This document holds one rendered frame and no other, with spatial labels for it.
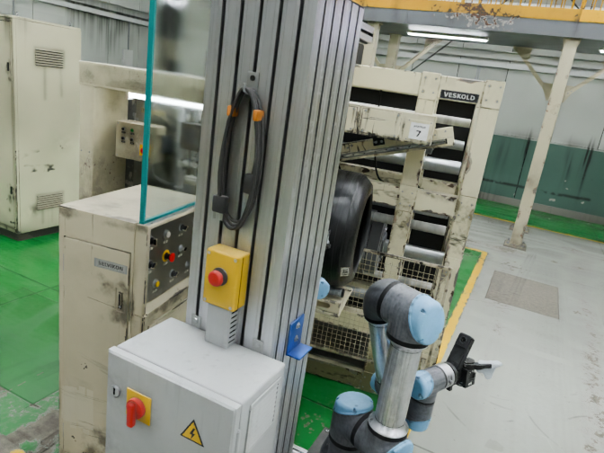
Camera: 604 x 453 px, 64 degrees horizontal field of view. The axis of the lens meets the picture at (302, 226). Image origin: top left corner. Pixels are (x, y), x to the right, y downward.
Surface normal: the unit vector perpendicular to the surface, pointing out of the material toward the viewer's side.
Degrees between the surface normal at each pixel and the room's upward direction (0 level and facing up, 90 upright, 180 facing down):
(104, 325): 90
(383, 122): 90
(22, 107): 90
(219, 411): 90
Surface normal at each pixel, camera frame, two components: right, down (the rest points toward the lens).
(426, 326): 0.62, 0.18
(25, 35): 0.89, 0.25
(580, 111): -0.44, 0.19
